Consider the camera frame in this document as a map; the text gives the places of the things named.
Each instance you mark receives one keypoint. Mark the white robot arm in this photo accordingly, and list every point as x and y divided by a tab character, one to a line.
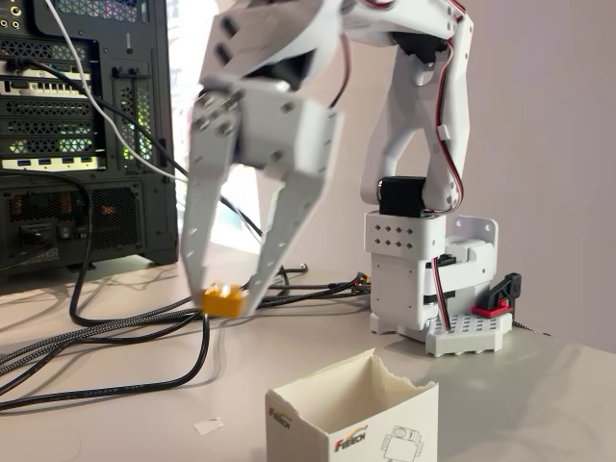
457	96

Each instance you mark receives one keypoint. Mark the yellow toy brick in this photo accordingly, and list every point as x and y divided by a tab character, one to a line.
222	302

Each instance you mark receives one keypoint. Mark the black computer tower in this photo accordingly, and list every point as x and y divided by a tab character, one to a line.
130	216

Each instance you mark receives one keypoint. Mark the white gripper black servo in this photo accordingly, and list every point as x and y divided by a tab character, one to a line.
276	127

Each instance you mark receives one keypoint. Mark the white cardboard box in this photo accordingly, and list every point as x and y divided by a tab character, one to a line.
308	423

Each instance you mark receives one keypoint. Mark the black and red clamp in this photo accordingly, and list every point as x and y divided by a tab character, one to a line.
500	290

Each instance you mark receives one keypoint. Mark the small white paper scrap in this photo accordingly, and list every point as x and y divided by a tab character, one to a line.
208	426

